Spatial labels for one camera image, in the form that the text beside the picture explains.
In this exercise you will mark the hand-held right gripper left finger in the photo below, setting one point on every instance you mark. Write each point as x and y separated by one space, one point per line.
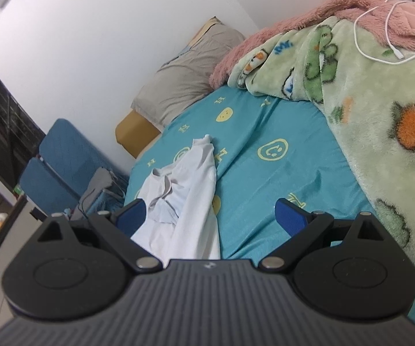
132 216

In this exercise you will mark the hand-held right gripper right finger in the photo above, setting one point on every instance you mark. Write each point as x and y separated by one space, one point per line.
292 218

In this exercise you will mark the white shirt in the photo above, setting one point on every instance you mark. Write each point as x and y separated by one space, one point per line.
189 202

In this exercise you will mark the teal smiley bed sheet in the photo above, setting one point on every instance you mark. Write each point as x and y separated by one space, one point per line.
265 187

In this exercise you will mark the grey cloth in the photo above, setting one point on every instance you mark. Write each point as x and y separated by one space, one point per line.
97 183

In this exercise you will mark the yellow bed headboard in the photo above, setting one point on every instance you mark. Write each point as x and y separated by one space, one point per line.
133 133

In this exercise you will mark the green cartoon blanket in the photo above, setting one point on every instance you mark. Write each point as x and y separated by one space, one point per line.
373 133

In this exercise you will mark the green can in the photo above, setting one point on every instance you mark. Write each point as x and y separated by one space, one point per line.
17 190

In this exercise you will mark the grey pillow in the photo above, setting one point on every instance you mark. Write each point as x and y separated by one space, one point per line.
186 79

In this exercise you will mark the dark barred window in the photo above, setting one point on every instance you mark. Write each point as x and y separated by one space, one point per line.
2 122

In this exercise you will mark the pink fluffy blanket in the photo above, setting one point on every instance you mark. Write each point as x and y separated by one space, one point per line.
265 43

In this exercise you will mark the tan pillow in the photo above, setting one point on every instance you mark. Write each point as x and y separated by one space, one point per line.
209 25

